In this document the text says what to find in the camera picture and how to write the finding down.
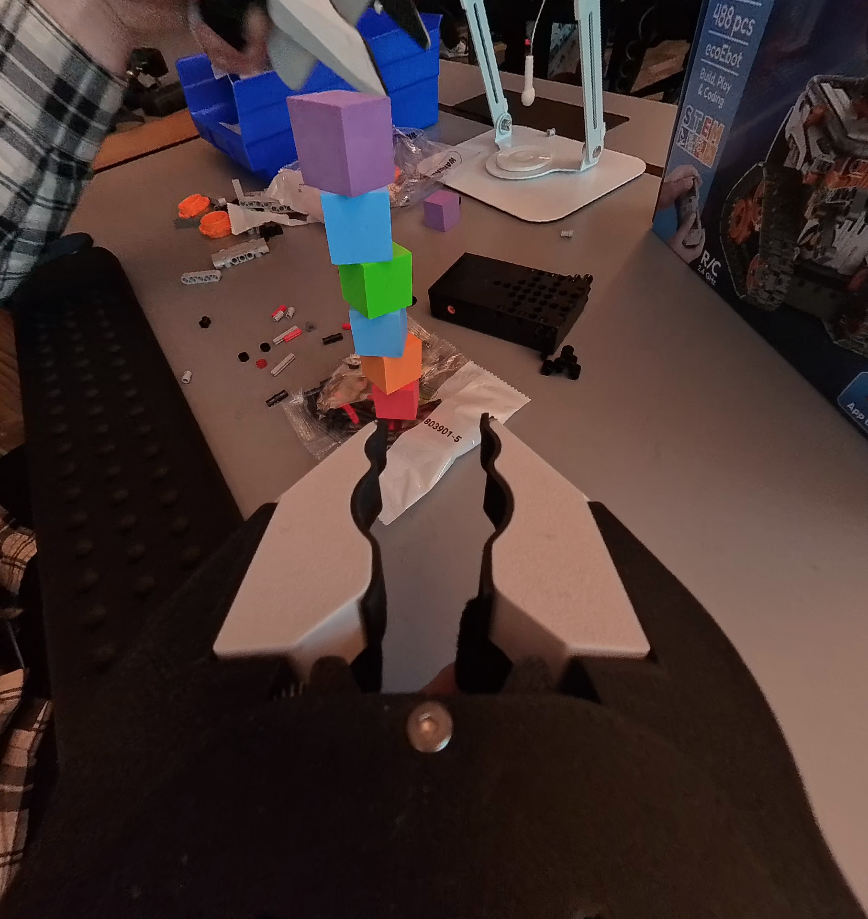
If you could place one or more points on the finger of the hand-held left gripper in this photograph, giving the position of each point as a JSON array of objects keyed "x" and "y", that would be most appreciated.
[
  {"x": 405, "y": 18},
  {"x": 326, "y": 36}
]

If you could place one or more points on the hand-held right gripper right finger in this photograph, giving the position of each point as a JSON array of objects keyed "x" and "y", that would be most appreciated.
[{"x": 563, "y": 574}]

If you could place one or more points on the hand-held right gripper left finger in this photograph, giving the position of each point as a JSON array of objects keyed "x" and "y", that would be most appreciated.
[{"x": 305, "y": 574}]

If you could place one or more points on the purple foam cube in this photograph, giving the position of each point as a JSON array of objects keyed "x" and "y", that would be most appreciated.
[
  {"x": 441, "y": 210},
  {"x": 341, "y": 143}
]

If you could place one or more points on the red foam cube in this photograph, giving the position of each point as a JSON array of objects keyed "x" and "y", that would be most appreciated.
[{"x": 394, "y": 403}]

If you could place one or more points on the blue foam cube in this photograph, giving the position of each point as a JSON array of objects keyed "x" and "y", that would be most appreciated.
[
  {"x": 359, "y": 226},
  {"x": 376, "y": 334}
]

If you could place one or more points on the orange foam cube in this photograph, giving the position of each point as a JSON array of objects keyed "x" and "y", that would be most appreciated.
[{"x": 391, "y": 370}]

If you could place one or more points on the green foam cube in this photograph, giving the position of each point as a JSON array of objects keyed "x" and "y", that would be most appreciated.
[{"x": 376, "y": 283}]

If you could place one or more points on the person's left hand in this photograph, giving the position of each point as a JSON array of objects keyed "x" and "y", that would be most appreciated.
[{"x": 154, "y": 29}]

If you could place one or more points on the blue plastic bin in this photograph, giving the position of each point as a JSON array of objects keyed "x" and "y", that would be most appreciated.
[{"x": 262, "y": 122}]

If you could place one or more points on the clear printed plastic bag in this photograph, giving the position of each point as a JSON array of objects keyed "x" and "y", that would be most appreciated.
[{"x": 419, "y": 161}]

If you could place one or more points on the clear bag of building parts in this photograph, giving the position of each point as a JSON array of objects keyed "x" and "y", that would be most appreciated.
[{"x": 448, "y": 445}]

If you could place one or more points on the small torn clear bag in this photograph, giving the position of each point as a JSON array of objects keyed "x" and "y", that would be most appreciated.
[{"x": 251, "y": 215}]

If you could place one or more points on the black connector cluster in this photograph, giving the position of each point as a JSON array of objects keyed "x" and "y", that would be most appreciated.
[{"x": 561, "y": 361}]

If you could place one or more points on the white book stand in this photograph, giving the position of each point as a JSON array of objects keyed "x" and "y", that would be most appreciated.
[{"x": 549, "y": 194}]

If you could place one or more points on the black office chair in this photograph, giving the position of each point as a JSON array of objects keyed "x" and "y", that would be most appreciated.
[{"x": 642, "y": 57}]

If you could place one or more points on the black perforated building plate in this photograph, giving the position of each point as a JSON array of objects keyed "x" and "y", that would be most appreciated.
[{"x": 506, "y": 298}]

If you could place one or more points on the person's plaid shirt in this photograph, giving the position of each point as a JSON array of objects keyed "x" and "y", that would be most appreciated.
[{"x": 3, "y": 754}]

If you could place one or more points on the blue toy robot box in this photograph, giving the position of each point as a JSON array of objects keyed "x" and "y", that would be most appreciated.
[{"x": 764, "y": 215}]

